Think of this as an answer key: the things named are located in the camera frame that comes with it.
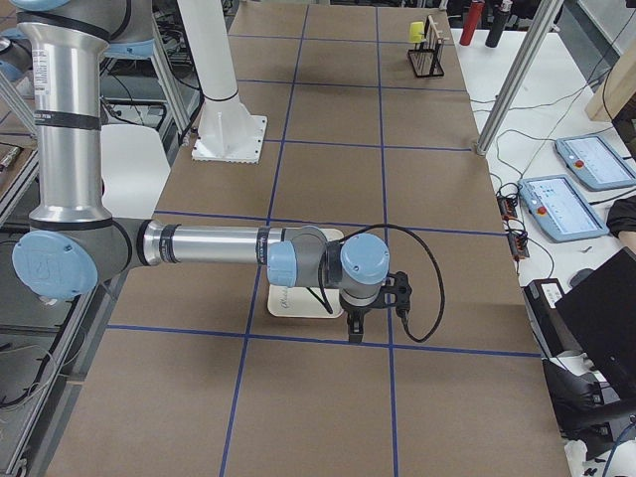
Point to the black wire cup rack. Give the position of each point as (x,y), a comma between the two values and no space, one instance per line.
(425,56)

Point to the red thermos bottle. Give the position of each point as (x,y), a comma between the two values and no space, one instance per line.
(471,22)

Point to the yellow cup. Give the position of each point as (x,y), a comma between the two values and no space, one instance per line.
(416,32)

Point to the far blue teach pendant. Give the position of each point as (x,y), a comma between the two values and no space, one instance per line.
(595,163)

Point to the black thermos bottle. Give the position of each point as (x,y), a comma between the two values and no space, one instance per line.
(501,14)

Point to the cream rabbit tray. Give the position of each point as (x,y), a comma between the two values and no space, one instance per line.
(304,300)

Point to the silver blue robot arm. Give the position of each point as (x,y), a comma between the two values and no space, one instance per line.
(93,223)

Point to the aluminium frame post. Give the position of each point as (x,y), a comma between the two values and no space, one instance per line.
(534,38)

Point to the white plastic chair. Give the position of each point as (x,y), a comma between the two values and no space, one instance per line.
(134,170)

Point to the near blue teach pendant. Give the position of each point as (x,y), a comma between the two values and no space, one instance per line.
(560,210)

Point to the blue teach pendant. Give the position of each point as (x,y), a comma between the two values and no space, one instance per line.
(560,210)
(595,163)

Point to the seated man in black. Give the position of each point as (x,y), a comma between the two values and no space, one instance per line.
(621,221)

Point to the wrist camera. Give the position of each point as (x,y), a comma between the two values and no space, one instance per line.
(395,293)

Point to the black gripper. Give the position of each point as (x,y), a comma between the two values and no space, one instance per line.
(357,314)

